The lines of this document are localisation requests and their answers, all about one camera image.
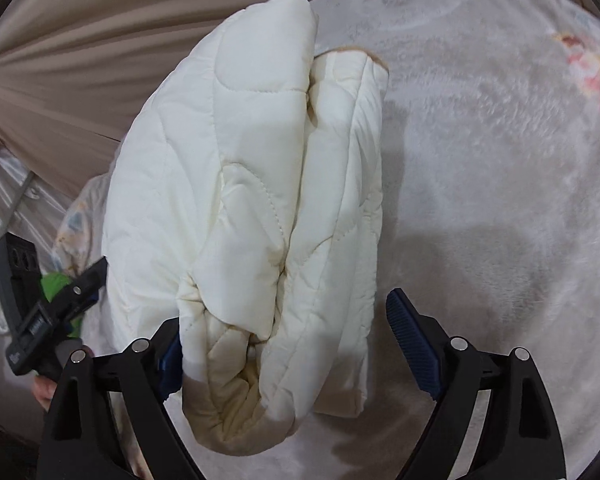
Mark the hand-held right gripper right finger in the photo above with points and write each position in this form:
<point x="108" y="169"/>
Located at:
<point x="412" y="340"/>

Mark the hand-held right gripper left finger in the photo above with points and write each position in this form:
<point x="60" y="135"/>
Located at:
<point x="170" y="370"/>

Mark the beige curtain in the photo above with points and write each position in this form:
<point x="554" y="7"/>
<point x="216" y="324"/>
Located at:
<point x="80" y="50"/>

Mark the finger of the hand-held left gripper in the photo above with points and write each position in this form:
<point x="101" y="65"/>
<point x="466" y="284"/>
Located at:
<point x="87" y="280"/>

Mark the cream quilted blanket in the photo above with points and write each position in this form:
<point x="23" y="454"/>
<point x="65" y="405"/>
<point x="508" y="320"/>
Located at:
<point x="260" y="200"/>

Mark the floral fleece blanket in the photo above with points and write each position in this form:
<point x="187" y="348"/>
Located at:
<point x="480" y="160"/>

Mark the person's left hand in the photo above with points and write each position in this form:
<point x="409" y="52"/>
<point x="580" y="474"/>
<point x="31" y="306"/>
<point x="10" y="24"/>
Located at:
<point x="44" y="392"/>

